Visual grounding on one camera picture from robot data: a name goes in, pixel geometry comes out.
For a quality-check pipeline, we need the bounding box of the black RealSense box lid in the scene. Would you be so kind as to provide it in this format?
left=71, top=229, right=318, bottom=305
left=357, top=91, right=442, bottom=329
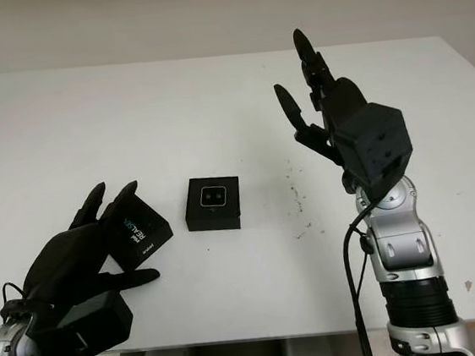
left=98, top=188, right=177, bottom=273

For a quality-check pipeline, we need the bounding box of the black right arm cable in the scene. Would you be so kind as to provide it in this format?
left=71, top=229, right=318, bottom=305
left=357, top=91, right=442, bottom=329
left=339, top=205, right=387, bottom=356

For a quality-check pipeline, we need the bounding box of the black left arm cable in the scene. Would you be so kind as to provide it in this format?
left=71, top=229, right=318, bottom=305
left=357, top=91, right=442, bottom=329
left=0, top=277, right=64, bottom=356

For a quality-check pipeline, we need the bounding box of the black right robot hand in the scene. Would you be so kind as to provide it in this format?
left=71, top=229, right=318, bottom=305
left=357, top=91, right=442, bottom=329
left=267, top=21, right=375, bottom=171

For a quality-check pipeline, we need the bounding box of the black box base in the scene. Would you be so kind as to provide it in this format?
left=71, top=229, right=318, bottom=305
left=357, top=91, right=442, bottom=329
left=181, top=172, right=244, bottom=235

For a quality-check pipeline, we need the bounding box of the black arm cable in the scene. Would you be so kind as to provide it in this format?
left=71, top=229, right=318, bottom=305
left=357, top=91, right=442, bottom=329
left=339, top=205, right=387, bottom=356
left=0, top=277, right=64, bottom=356

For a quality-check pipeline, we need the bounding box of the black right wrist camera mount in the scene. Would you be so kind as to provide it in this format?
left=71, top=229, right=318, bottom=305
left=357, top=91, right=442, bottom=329
left=331, top=98, right=418, bottom=209

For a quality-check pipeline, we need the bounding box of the small silver depth camera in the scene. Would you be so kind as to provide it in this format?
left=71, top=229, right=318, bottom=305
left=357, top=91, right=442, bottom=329
left=198, top=183, right=229, bottom=211

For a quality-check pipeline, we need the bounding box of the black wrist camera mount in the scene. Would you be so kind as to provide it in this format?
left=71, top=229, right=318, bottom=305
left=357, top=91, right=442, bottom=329
left=331, top=98, right=418, bottom=209
left=25, top=288, right=138, bottom=356

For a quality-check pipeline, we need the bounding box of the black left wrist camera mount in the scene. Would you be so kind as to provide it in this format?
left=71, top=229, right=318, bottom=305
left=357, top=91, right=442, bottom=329
left=25, top=288, right=138, bottom=356

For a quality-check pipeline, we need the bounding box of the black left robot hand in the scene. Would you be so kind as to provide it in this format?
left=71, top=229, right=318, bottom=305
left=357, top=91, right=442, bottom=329
left=11, top=177, right=164, bottom=313

